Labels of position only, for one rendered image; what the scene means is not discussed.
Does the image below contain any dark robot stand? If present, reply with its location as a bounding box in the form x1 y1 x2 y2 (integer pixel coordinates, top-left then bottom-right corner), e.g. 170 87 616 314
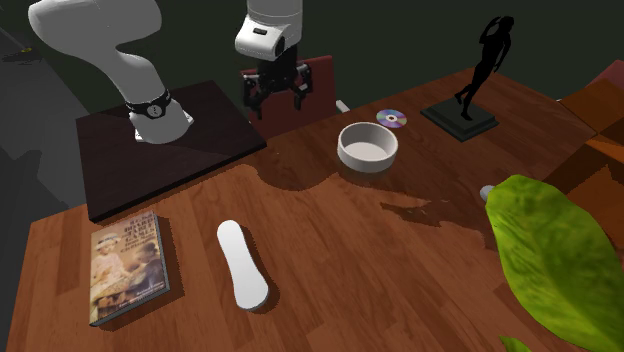
74 79 268 224

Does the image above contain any small green plant leaf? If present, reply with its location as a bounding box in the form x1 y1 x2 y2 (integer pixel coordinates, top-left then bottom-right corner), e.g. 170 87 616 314
497 334 534 352

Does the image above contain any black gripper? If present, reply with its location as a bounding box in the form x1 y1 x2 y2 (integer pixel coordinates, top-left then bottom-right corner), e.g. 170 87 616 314
241 45 314 121

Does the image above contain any white oblong flat object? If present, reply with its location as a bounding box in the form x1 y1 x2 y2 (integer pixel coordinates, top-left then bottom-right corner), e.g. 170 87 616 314
216 219 270 312

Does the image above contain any shiny compact disc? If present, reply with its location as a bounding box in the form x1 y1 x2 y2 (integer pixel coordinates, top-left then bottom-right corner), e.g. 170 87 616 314
375 108 409 130

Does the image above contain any large green plant leaf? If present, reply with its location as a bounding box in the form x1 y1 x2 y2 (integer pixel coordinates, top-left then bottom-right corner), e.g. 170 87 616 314
484 173 624 352

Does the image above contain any dark red chair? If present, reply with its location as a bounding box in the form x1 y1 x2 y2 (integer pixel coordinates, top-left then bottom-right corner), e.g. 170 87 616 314
240 54 352 141

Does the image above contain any white round bowl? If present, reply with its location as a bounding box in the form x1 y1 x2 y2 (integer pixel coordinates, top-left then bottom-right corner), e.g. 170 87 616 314
336 121 399 174

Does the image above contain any book with picture cover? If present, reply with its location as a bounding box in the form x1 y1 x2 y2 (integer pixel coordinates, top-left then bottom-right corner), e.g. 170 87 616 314
88 209 171 327

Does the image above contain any brown wooden table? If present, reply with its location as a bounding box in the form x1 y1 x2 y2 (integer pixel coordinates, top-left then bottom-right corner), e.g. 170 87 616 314
3 65 624 352

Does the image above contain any black figure statue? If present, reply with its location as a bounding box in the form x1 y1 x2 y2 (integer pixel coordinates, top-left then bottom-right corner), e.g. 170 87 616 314
419 15 501 144

